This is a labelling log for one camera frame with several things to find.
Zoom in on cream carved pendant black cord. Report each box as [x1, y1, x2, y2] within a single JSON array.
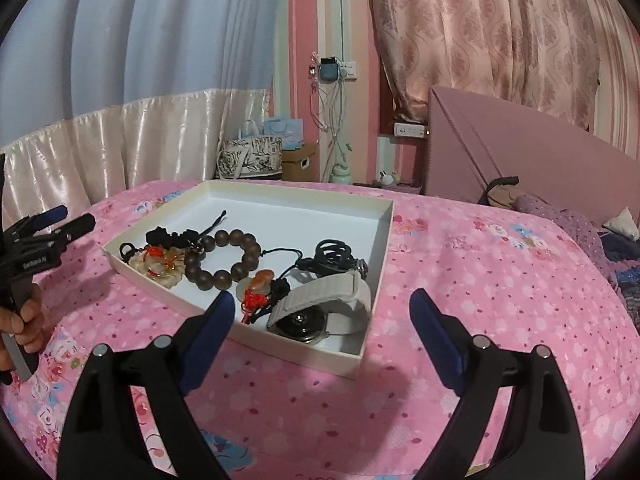
[[119, 227, 203, 289]]

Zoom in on cream satin curtain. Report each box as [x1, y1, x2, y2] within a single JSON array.
[[0, 87, 274, 223]]

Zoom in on blue sheer curtain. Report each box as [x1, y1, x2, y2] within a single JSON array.
[[0, 0, 287, 137]]

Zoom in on pink patterned curtain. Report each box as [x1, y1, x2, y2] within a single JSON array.
[[364, 0, 617, 132]]

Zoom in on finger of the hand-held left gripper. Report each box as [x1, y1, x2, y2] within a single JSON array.
[[20, 212, 97, 257], [0, 204, 69, 250]]

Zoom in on brown wooden bead bracelet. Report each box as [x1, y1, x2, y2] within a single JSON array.
[[184, 229, 265, 293]]

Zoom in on orange pendant red tassel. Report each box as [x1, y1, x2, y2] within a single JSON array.
[[235, 270, 292, 325]]

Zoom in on black braided cord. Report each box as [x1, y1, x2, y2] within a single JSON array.
[[197, 210, 228, 248]]

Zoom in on purple dotted pillow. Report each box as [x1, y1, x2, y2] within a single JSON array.
[[515, 194, 612, 263]]

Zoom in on pink floral bedsheet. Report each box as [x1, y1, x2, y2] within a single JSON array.
[[0, 177, 640, 480]]

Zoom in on brown cardboard box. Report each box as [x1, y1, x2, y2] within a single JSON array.
[[281, 142, 319, 182]]

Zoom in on white cardboard box tray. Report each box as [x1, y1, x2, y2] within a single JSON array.
[[102, 180, 396, 380]]

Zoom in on brown bag black band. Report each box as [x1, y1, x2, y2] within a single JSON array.
[[479, 176, 521, 209]]

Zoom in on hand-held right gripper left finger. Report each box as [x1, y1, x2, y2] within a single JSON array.
[[57, 290, 237, 480]]

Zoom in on pink padded headboard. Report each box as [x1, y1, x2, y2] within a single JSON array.
[[425, 85, 640, 227]]

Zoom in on light blue gift bag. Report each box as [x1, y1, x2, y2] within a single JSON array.
[[239, 118, 304, 152]]

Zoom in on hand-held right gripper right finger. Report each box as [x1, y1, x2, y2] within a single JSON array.
[[409, 288, 586, 480]]

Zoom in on floral print tote bag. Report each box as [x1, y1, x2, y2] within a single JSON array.
[[216, 136, 284, 181]]

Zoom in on person's left hand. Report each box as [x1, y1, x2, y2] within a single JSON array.
[[0, 284, 46, 356]]

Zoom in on metal charm cord bracelet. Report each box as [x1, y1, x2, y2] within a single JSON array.
[[272, 246, 369, 278]]

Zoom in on wall socket blue charger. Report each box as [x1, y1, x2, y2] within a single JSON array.
[[307, 52, 359, 84]]

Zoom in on beige strap wrist watch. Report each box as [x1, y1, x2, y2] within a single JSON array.
[[265, 272, 373, 348]]

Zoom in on dark plaid blanket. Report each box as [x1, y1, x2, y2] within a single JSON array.
[[599, 234, 640, 322]]

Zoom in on black spiral hair tie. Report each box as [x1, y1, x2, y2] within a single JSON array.
[[314, 238, 353, 267]]

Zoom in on white small cushion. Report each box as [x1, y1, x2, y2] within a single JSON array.
[[602, 207, 640, 241]]

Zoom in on green ceramic bottle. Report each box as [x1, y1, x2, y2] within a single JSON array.
[[330, 142, 354, 184]]

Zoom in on white hanging cables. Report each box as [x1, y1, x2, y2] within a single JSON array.
[[307, 52, 351, 161]]

